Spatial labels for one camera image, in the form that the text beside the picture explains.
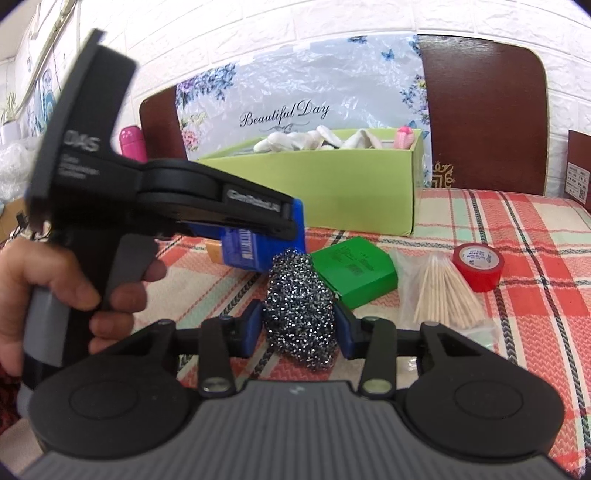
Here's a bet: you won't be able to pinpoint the clear plastic bag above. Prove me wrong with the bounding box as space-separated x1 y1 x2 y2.
0 141 37 200

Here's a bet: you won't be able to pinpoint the pink thermos bottle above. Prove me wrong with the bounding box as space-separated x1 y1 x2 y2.
119 126 149 162

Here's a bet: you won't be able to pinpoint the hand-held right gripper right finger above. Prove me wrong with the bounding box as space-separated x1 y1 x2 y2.
333 302 467 398

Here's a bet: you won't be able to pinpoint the steel wool scrubber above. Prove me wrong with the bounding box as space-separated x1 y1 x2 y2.
262 249 338 371

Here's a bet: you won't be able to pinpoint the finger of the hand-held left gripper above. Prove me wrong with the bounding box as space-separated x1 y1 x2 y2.
181 210 300 241
215 178 306 254

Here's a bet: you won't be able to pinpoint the bag of toothpicks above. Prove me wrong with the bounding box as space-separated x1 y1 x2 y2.
392 249 502 342

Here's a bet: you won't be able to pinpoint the red tape roll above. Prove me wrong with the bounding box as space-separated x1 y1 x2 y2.
451 244 505 293

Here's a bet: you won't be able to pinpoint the person's left hand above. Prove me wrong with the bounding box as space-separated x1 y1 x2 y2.
0 240 167 377

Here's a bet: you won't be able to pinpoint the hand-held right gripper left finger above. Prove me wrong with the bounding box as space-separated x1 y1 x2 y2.
139 299 265 398

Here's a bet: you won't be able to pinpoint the white items in box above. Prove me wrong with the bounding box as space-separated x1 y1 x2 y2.
254 126 340 154

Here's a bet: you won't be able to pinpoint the light green box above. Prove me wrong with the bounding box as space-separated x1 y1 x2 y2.
196 128 424 237

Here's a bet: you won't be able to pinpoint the brown wooden headboard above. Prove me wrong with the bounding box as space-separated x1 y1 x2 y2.
139 34 548 197

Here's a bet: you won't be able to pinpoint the green flat box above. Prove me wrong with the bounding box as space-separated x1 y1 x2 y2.
309 236 399 311

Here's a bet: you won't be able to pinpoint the brown cardboard box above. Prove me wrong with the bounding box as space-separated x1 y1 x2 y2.
566 130 591 206

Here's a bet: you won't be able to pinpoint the floral plastic bedding bag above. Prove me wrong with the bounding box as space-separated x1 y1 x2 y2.
175 34 432 162

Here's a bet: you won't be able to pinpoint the blue plastic box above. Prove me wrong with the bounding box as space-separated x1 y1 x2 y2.
221 198 306 273

